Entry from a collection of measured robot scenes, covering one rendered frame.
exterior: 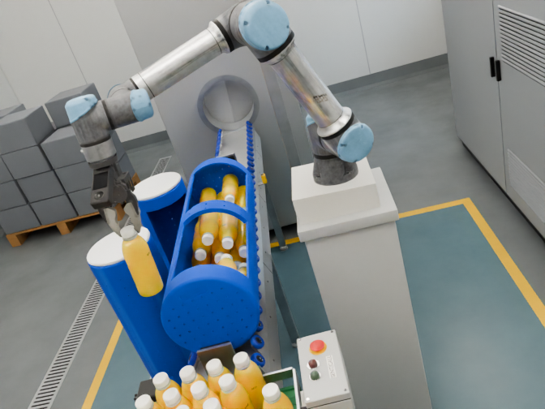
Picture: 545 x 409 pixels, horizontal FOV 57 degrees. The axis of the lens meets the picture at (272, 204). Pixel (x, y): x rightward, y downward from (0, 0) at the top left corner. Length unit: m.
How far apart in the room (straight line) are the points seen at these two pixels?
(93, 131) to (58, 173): 3.85
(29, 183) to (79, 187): 0.46
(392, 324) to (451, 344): 0.89
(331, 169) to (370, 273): 0.38
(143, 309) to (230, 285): 0.89
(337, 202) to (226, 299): 0.47
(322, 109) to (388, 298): 0.73
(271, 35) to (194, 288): 0.70
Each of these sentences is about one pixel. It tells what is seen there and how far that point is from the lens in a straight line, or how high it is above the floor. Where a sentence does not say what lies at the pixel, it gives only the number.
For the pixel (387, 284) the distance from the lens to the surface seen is 1.78.
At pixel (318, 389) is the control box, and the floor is 1.10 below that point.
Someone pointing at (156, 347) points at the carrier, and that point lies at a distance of 2.38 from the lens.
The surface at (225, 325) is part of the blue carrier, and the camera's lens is 1.51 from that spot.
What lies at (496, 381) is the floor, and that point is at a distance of 2.60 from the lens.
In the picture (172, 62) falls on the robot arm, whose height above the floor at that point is 1.76.
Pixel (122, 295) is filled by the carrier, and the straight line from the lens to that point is 2.22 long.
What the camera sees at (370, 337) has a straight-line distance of 1.92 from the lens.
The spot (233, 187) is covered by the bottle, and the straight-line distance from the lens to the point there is 2.07.
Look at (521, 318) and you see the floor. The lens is 2.87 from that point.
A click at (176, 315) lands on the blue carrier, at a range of 1.50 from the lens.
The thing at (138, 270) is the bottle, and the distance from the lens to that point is 1.39.
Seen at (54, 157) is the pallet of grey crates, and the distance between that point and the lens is 5.06.
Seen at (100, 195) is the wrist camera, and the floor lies 1.57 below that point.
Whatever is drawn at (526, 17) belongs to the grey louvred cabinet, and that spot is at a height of 1.31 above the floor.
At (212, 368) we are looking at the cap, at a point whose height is 1.10.
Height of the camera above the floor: 1.98
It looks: 27 degrees down
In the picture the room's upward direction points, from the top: 18 degrees counter-clockwise
